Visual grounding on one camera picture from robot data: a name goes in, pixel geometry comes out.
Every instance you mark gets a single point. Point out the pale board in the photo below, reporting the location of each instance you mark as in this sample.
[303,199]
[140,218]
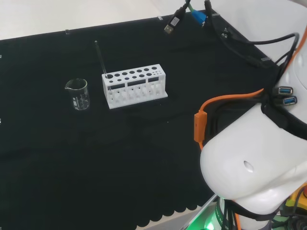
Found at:
[204,212]

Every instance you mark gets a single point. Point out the small metal clamp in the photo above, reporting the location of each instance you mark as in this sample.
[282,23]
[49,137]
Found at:
[225,33]

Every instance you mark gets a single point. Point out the black bench cloth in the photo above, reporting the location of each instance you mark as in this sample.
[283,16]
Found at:
[72,155]

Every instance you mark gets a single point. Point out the clear glass beaker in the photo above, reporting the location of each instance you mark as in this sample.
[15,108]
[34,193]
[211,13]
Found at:
[80,100]

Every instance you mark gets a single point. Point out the white test tube rack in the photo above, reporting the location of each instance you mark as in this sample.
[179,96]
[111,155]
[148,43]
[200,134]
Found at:
[115,105]

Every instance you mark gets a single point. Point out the clear glass rod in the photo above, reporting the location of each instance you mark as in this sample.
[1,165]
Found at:
[100,58]

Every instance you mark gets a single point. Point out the black USB socket blue insert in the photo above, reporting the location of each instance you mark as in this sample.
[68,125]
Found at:
[284,90]
[287,100]

